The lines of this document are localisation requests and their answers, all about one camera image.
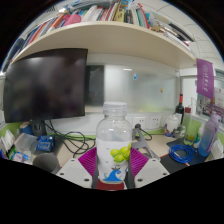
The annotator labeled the wall shelf with books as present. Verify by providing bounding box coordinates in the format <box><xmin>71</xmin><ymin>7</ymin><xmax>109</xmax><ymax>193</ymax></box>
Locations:
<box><xmin>3</xmin><ymin>0</ymin><xmax>198</xmax><ymax>71</ymax></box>

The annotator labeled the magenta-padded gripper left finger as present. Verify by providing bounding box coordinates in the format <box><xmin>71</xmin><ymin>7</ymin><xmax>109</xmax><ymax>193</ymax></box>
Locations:
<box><xmin>55</xmin><ymin>146</ymin><xmax>100</xmax><ymax>190</ymax></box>

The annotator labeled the black computer monitor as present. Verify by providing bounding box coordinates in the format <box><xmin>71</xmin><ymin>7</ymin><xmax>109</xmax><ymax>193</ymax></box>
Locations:
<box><xmin>2</xmin><ymin>48</ymin><xmax>89</xmax><ymax>138</ymax></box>

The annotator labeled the grey metal laptop stand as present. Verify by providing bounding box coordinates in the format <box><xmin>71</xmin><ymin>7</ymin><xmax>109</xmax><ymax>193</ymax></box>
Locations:
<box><xmin>131</xmin><ymin>124</ymin><xmax>161</xmax><ymax>161</ymax></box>

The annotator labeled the white ceramic jar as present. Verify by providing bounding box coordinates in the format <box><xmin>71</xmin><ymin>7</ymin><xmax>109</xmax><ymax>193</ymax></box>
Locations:
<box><xmin>165</xmin><ymin>113</ymin><xmax>183</xmax><ymax>134</ymax></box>

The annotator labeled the clear plastic drink bottle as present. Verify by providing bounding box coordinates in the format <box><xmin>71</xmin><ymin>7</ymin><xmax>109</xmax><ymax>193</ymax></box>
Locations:
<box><xmin>95</xmin><ymin>100</ymin><xmax>134</xmax><ymax>184</ymax></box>

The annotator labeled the white wall socket strip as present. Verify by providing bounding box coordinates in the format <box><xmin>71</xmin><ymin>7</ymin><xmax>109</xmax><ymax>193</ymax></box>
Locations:
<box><xmin>131</xmin><ymin>114</ymin><xmax>163</xmax><ymax>131</ymax></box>

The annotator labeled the purple hanging banner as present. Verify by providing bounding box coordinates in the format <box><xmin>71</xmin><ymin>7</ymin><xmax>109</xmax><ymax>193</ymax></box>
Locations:
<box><xmin>195</xmin><ymin>58</ymin><xmax>215</xmax><ymax>100</ymax></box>

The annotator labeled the blue circuit board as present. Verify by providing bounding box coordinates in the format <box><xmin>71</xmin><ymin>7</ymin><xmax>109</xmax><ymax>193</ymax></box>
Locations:
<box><xmin>35</xmin><ymin>134</ymin><xmax>56</xmax><ymax>153</ymax></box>

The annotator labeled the purple translucent water bottle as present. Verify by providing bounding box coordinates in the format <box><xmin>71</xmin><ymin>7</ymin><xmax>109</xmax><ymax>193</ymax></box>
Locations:
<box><xmin>197</xmin><ymin>111</ymin><xmax>223</xmax><ymax>158</ymax></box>

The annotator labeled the dark wine bottle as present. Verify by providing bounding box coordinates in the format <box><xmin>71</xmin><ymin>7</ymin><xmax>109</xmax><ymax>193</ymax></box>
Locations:
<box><xmin>174</xmin><ymin>93</ymin><xmax>186</xmax><ymax>126</ymax></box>

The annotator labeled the green translucent cup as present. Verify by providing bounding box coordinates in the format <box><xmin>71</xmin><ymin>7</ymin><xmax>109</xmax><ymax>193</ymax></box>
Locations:
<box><xmin>183</xmin><ymin>116</ymin><xmax>201</xmax><ymax>147</ymax></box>

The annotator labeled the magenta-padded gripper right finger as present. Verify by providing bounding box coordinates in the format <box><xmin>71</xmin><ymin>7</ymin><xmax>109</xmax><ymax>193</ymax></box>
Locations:
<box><xmin>125</xmin><ymin>146</ymin><xmax>171</xmax><ymax>190</ymax></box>

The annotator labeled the black cable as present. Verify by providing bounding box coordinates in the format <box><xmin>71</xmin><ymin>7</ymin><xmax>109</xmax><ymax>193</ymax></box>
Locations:
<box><xmin>44</xmin><ymin>119</ymin><xmax>97</xmax><ymax>158</ymax></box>

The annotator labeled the coiled blue cable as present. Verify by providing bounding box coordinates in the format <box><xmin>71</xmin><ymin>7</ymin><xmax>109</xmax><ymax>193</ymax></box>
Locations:
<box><xmin>168</xmin><ymin>143</ymin><xmax>197</xmax><ymax>165</ymax></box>

